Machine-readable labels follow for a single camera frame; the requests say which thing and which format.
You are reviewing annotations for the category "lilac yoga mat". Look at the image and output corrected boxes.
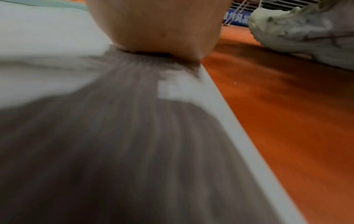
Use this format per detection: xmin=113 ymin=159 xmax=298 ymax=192
xmin=0 ymin=2 xmax=308 ymax=224

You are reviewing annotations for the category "distant blue wall banner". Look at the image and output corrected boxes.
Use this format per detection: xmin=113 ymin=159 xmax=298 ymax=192
xmin=222 ymin=8 xmax=251 ymax=27

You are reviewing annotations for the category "person's left hand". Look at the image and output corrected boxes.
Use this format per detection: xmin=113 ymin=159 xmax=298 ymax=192
xmin=84 ymin=0 xmax=235 ymax=60

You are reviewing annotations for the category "silver tripod stand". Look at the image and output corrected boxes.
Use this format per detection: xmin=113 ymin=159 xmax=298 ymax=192
xmin=231 ymin=0 xmax=264 ymax=12

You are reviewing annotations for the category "person's white shoe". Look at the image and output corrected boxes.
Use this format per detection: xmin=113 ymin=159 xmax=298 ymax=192
xmin=248 ymin=0 xmax=354 ymax=71

